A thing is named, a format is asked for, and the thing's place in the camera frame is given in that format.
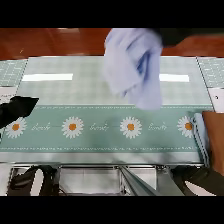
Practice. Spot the light blue shirt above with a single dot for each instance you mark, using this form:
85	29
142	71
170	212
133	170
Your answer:
128	63

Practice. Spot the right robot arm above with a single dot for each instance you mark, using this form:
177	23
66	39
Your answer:
200	181

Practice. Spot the pale blue garment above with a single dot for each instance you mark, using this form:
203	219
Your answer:
200	133

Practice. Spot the brown garment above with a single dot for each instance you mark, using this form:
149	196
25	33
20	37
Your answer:
215	143

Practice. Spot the silver frame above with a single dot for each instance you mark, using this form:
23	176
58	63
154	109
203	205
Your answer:
140	187

